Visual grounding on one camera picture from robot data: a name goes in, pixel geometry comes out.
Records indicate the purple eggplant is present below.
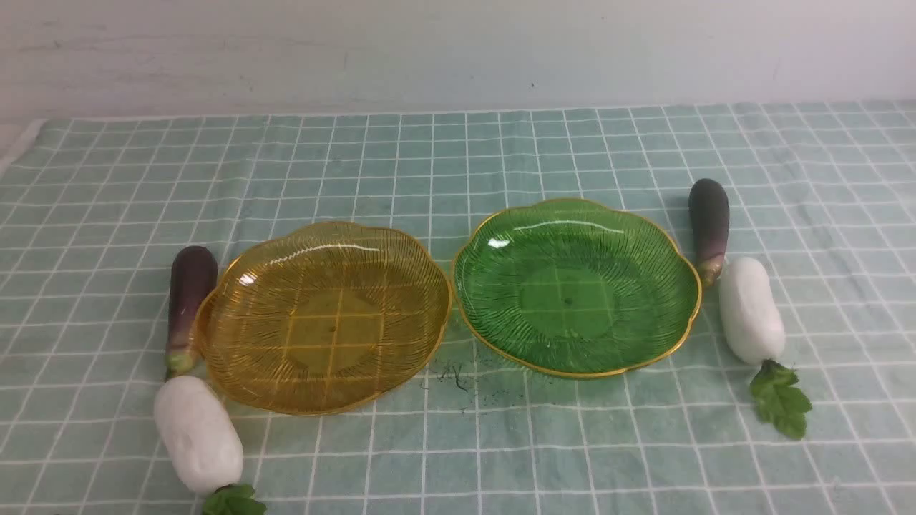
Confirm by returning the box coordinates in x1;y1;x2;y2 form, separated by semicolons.
165;245;218;379
688;178;730;289

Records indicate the white radish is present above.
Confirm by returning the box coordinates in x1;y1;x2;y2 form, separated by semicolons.
154;376;266;514
719;255;813;440

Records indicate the green plastic plate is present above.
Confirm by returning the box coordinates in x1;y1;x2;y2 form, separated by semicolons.
451;198;703;379

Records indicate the amber plastic plate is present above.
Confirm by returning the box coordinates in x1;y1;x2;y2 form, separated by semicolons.
190;221;452;416

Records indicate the green checkered tablecloth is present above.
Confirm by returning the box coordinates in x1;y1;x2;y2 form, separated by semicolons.
1;100;915;514

